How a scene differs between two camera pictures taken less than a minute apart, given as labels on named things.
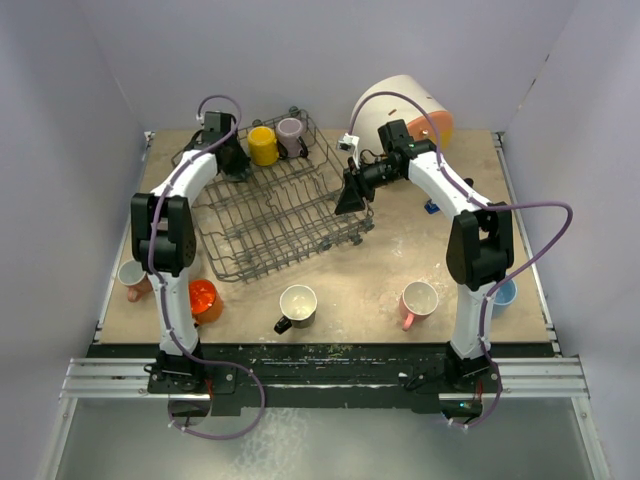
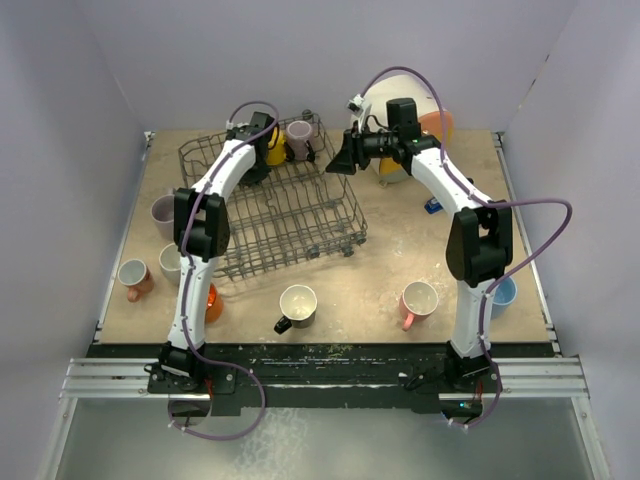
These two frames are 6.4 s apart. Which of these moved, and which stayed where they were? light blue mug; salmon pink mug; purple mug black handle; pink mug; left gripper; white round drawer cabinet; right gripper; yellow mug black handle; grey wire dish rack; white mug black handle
Moved: purple mug black handle; left gripper; right gripper; yellow mug black handle
Stayed: pink mug; grey wire dish rack; white round drawer cabinet; light blue mug; salmon pink mug; white mug black handle
